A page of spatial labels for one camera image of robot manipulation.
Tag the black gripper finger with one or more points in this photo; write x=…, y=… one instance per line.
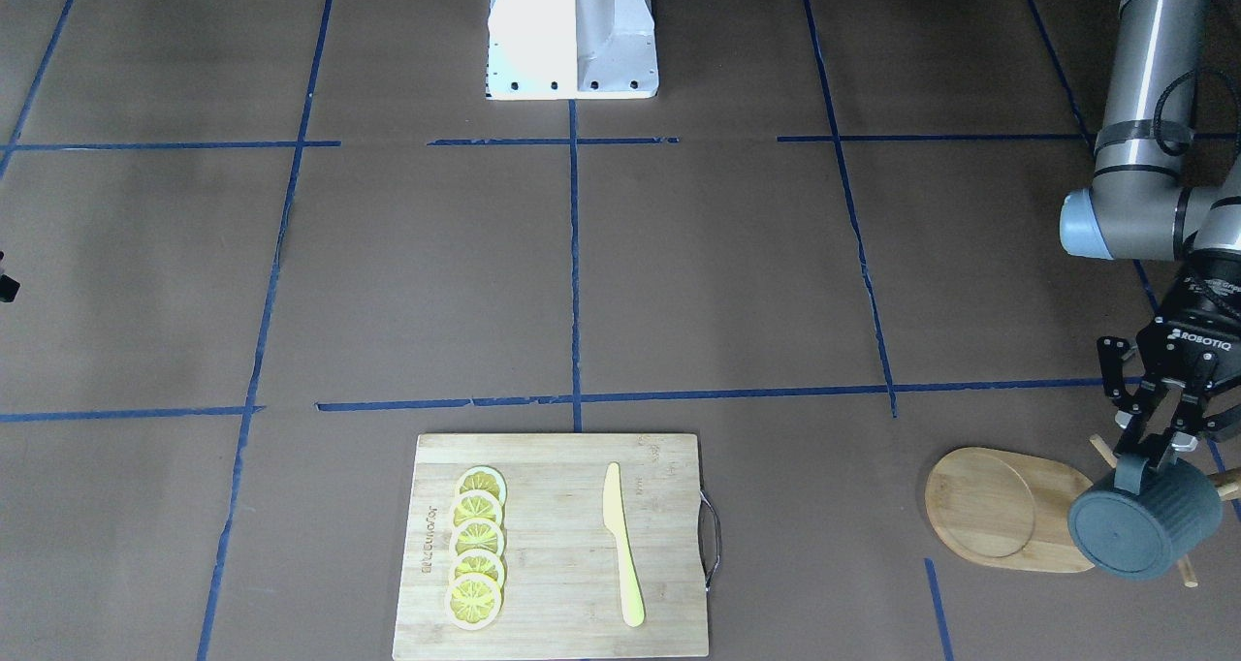
x=9, y=287

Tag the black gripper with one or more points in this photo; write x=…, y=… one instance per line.
x=1198, y=335

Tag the dark teal ribbed mug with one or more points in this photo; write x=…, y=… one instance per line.
x=1137, y=522

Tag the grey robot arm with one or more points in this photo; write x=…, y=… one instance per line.
x=1138, y=207

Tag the wooden mug tree rack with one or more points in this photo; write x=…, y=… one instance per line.
x=1007, y=510

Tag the yellow plastic knife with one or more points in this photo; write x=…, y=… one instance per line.
x=632, y=606

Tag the bamboo cutting board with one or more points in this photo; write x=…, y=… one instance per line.
x=560, y=599

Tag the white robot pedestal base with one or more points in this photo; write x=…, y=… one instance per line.
x=562, y=50

